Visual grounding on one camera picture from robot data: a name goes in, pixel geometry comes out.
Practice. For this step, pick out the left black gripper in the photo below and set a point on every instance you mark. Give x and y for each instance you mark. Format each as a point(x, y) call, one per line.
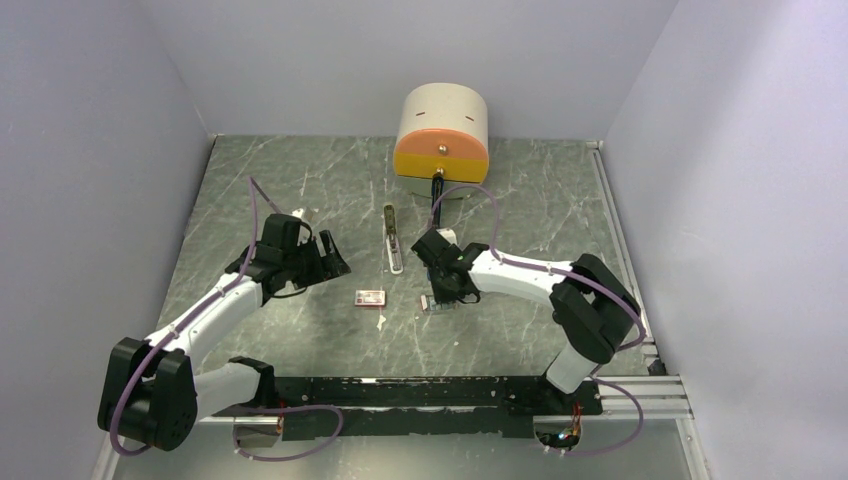
point(328, 266)

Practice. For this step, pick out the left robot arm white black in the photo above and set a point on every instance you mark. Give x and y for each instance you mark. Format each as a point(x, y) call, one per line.
point(153, 393)

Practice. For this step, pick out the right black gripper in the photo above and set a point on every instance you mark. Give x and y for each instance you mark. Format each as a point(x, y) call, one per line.
point(443, 296)

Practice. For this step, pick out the beige white stapler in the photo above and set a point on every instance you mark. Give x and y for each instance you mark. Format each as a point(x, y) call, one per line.
point(392, 239)

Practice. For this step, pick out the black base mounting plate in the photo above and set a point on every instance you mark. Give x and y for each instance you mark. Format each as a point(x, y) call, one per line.
point(504, 405)

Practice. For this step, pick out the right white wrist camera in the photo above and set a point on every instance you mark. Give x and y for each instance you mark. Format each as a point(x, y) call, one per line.
point(449, 235)

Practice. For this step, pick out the red white staple box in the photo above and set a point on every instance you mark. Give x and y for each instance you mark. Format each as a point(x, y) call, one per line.
point(370, 298)

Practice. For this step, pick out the staple box tray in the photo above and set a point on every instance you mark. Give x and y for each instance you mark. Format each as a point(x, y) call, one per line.
point(430, 305)

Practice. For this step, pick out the blue black stapler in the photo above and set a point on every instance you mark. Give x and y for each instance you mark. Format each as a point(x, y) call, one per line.
point(437, 187)

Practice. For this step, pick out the beige mini drawer cabinet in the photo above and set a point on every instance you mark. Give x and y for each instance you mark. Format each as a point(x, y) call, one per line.
point(443, 131)

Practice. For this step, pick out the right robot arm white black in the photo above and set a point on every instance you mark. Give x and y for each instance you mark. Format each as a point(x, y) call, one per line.
point(598, 315)

